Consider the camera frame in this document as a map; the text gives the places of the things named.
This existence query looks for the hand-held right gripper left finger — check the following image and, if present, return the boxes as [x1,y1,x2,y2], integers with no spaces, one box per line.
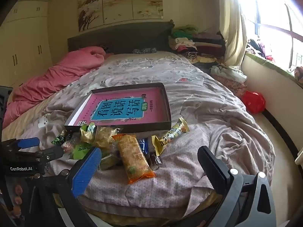
[25,147,102,227]

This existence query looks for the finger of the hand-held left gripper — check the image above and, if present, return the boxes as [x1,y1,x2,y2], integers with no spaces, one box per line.
[15,145,65,163]
[1,137,41,153]

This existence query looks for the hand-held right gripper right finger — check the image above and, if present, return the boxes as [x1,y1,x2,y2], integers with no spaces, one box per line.
[198,146,276,227]

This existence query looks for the clear reddish snack packet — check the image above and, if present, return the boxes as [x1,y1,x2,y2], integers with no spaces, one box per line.
[62,140,76,155]

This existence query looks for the dark green pea packet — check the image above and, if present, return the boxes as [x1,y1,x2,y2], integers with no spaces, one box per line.
[51,130,71,146]

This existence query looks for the light green snack packet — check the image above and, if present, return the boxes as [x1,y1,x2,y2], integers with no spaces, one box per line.
[72,144,94,161]

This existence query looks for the gold and green snack packet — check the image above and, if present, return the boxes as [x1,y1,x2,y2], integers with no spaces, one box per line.
[79,122,97,145]

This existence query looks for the clear bag of floss cake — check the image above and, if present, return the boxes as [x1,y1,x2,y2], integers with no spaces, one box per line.
[93,126,124,150]

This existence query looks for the orange snack packet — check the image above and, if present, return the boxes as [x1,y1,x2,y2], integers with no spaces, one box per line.
[112,134,157,185]

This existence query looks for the yellow cartoon snack packet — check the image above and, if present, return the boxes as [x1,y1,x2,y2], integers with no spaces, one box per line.
[151,117,190,156]

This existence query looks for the brown chocolate bar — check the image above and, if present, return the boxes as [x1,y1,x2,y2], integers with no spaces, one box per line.
[148,153,163,169]

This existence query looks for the shallow box with pink bottom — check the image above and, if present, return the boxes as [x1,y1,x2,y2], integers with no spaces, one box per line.
[64,83,172,134]

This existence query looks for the person's left hand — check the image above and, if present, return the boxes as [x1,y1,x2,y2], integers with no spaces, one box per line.
[12,184,24,219]

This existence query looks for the pink quilt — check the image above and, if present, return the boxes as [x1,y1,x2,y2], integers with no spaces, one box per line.
[2,46,112,129]

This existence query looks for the floral mauve duvet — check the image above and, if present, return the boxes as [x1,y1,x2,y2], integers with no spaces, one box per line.
[2,52,276,215]

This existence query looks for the red plastic bag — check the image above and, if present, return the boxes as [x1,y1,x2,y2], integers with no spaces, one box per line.
[241,90,266,114]

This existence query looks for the white crumpled cloth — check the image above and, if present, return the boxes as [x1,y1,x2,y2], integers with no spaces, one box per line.
[209,65,248,83]

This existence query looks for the cream wardrobe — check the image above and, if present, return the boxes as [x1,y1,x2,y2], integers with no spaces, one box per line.
[0,1,54,88]

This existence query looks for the green window seat mat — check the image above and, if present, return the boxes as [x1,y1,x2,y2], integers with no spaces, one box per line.
[245,52,303,89]

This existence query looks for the pile of folded clothes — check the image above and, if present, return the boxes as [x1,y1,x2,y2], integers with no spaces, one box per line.
[169,24,228,64]

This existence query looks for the floral cushion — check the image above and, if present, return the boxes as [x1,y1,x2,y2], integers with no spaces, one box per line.
[294,66,303,83]

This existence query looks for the clothes on window sill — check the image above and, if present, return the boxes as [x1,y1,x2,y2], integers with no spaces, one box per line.
[246,39,276,63]

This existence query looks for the dark patterned cloth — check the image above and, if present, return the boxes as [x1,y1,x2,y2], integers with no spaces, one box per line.
[133,48,158,55]

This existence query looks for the dark grey headboard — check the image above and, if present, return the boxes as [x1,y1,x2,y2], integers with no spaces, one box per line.
[67,20,176,55]

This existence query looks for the cream curtain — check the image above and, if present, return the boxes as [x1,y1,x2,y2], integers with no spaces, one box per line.
[219,0,248,70]

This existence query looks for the window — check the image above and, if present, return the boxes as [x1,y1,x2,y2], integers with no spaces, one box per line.
[239,0,303,71]

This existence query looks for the tree landscape wall painting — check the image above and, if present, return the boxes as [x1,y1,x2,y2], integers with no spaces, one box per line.
[102,0,133,25]
[131,0,164,20]
[78,0,105,32]

